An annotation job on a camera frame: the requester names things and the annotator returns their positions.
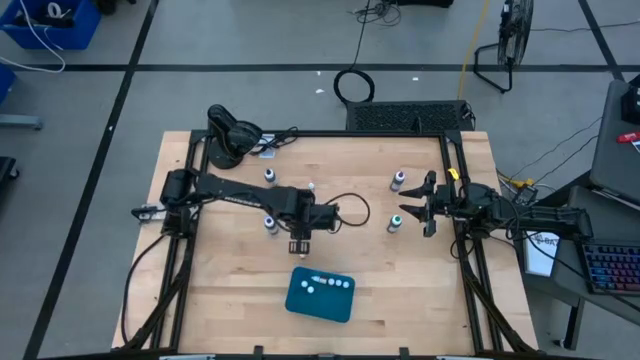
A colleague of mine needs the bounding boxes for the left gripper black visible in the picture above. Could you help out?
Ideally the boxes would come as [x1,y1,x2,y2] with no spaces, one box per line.
[288,227,312,254]

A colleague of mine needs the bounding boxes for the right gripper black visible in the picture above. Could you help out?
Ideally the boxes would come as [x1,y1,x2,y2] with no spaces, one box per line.
[398,170,459,238]

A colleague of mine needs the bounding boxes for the teal plastic bin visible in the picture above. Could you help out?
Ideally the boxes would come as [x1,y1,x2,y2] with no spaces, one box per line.
[284,265,357,324]

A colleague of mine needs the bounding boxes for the black mesh computer case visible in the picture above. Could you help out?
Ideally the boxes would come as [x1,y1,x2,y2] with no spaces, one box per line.
[345,99,477,133]

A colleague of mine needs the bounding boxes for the black power box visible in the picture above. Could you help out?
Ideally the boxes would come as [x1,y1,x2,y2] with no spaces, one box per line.
[512,185,540,206]

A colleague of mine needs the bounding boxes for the white printed paper sheet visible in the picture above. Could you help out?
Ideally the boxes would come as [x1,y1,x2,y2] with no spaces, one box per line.
[523,232,561,278]

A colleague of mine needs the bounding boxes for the black floor fan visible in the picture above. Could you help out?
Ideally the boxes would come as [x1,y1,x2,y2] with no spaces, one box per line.
[473,0,536,95]

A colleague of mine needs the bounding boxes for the grey desk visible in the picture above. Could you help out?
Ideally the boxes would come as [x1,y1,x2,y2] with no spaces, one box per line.
[549,185,640,351]
[589,74,640,206]

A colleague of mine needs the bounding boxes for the backlit computer keyboard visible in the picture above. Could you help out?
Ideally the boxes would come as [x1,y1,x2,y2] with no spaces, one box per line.
[579,239,640,296]

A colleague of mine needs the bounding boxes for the black desk device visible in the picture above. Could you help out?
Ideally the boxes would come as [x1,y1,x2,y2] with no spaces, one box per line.
[621,74,640,126]

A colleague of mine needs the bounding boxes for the grey metal bar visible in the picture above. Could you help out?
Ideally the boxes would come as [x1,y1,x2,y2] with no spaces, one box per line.
[0,114,44,130]

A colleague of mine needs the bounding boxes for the blue plastic crate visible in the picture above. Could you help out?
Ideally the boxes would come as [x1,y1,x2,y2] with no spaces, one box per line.
[0,64,16,104]
[0,0,103,51]

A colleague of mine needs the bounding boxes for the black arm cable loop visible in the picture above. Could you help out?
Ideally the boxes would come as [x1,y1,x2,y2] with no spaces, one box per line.
[323,192,372,229]

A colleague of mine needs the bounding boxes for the black aluminium table frame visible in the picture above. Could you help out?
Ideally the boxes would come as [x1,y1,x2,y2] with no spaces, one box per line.
[113,128,539,360]

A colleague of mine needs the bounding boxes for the black camera cable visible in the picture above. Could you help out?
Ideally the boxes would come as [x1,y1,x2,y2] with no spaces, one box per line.
[248,126,300,157]

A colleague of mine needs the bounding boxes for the black camera on round stand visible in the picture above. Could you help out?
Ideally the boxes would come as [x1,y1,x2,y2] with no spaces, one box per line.
[206,103,265,171]

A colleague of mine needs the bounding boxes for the coiled black cable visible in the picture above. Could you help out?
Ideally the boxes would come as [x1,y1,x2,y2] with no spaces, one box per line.
[333,68,377,105]

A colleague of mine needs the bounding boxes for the black frame cable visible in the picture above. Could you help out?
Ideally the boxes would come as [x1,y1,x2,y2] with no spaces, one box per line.
[119,233,169,346]

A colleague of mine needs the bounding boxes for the tangled black cables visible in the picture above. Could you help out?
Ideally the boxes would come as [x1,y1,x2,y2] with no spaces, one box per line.
[349,0,404,27]

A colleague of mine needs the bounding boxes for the white cable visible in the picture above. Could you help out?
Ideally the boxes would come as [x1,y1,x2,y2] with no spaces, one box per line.
[0,0,69,74]

